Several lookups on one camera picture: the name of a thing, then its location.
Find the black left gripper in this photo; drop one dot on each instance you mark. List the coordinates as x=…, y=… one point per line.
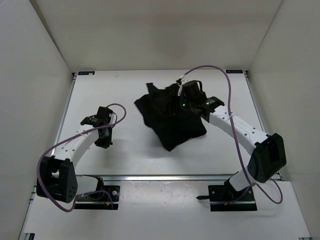
x=106, y=142

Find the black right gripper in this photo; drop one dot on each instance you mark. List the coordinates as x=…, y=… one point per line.
x=184, y=113

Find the black pleated skirt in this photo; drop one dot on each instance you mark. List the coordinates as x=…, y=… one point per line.
x=162, y=112

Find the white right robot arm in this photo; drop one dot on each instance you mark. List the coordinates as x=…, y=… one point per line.
x=267, y=152

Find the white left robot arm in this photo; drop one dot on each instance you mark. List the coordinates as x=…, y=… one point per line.
x=57, y=172

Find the right corner label sticker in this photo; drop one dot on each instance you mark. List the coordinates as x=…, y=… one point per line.
x=234, y=71

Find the corner label sticker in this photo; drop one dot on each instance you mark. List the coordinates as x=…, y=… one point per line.
x=234, y=71
x=86, y=73

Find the left corner label sticker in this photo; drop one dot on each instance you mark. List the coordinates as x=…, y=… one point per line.
x=86, y=73

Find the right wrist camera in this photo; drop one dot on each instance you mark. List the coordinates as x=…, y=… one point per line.
x=192, y=89

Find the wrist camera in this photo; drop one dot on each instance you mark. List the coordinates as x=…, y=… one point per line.
x=104, y=114
x=192, y=89

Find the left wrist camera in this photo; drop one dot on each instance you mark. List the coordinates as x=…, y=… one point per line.
x=104, y=114

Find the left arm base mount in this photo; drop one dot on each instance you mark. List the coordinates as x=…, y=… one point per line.
x=93, y=193

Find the aluminium left table rail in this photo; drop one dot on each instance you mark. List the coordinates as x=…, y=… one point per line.
x=74, y=76

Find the aluminium table rail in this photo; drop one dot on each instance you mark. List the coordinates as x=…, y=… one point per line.
x=74, y=76
x=163, y=177

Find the aluminium front table rail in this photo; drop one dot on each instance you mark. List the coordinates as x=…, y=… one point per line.
x=163, y=177

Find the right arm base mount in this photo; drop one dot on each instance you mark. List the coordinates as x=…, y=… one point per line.
x=223, y=199

